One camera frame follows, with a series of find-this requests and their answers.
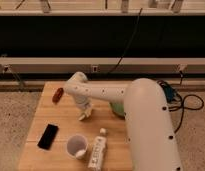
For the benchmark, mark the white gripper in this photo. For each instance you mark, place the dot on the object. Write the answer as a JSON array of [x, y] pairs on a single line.
[[85, 107]]

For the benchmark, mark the white sponge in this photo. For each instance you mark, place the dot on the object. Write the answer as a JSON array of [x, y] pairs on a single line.
[[84, 116]]

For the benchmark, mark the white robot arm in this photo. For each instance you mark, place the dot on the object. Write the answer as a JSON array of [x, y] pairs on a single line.
[[151, 137]]

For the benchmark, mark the brown oblong object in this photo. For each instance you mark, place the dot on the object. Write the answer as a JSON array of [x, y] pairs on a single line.
[[57, 95]]

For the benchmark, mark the green bowl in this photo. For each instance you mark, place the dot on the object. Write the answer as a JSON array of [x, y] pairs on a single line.
[[117, 109]]

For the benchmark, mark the black smartphone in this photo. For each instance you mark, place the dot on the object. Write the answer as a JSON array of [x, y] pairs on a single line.
[[48, 136]]

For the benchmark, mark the white cup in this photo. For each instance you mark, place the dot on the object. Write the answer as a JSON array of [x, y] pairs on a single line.
[[76, 146]]

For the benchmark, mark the white plastic bottle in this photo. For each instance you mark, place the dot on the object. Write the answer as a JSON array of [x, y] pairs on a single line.
[[98, 151]]

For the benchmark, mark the white wall outlet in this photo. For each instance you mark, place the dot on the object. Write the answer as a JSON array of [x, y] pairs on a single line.
[[95, 68]]

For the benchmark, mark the left wall outlet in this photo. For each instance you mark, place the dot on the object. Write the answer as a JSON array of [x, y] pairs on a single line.
[[6, 69]]

